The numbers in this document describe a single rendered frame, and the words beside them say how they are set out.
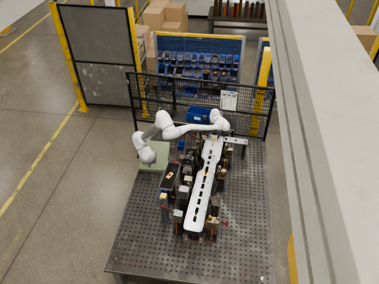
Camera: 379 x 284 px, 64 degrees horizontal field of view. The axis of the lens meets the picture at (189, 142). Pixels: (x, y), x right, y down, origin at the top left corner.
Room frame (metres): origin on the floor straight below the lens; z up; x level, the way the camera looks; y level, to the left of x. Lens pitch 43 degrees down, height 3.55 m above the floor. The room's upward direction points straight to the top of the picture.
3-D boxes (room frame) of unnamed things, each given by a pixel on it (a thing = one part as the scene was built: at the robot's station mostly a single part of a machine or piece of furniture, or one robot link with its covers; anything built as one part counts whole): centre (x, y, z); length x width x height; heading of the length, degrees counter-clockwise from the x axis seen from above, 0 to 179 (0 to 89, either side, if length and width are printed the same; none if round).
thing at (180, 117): (3.11, -0.18, 1.01); 0.90 x 0.22 x 0.03; 77
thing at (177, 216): (1.65, 0.12, 0.88); 0.11 x 0.10 x 0.36; 77
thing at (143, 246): (2.42, -0.15, 0.68); 2.56 x 1.61 x 0.04; 172
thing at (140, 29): (5.99, 0.81, 0.52); 1.21 x 0.81 x 1.05; 176
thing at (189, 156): (2.34, 0.00, 0.94); 0.18 x 0.13 x 0.49; 167
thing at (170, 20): (7.36, 0.52, 0.52); 1.20 x 0.80 x 1.05; 169
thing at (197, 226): (2.17, -0.18, 1.00); 1.38 x 0.22 x 0.02; 167
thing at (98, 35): (4.61, 1.42, 1.00); 1.34 x 0.14 x 2.00; 82
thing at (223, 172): (2.21, -0.36, 0.87); 0.12 x 0.09 x 0.35; 77
